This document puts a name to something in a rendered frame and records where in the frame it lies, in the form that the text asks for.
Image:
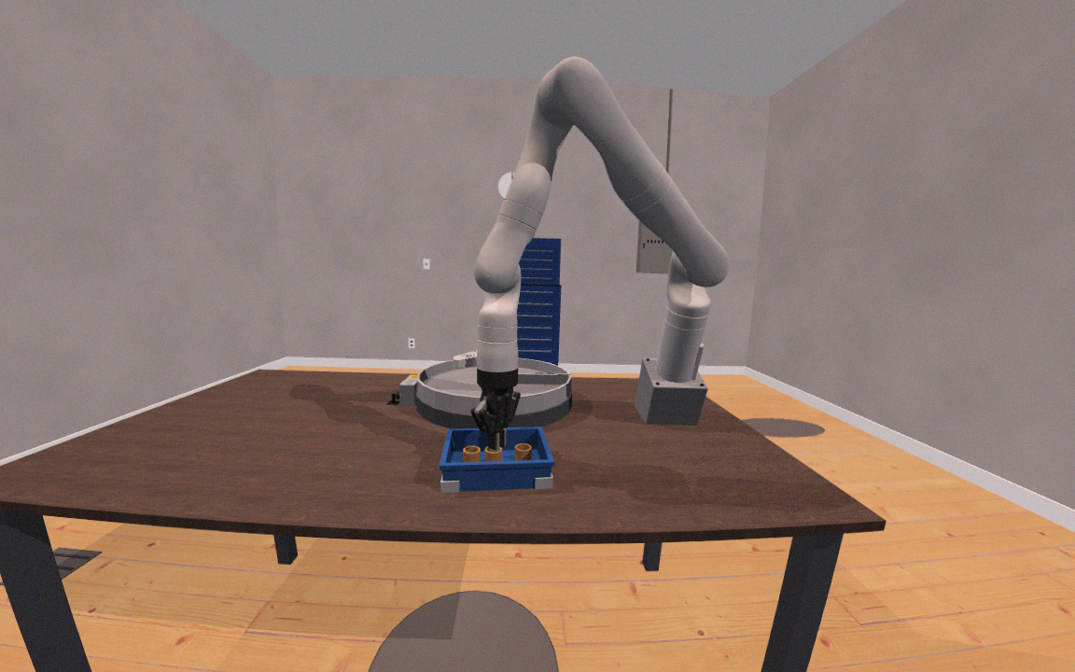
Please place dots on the grey round turntable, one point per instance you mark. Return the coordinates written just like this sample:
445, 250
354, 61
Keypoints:
545, 398

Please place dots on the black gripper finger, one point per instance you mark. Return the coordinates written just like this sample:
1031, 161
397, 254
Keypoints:
511, 402
484, 421

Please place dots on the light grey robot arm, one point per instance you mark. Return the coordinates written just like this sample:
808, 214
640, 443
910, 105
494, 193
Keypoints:
575, 93

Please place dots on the blue crate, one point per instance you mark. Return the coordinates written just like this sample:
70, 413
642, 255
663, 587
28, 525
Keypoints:
500, 475

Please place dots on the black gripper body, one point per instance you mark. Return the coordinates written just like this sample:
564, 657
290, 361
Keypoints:
491, 384

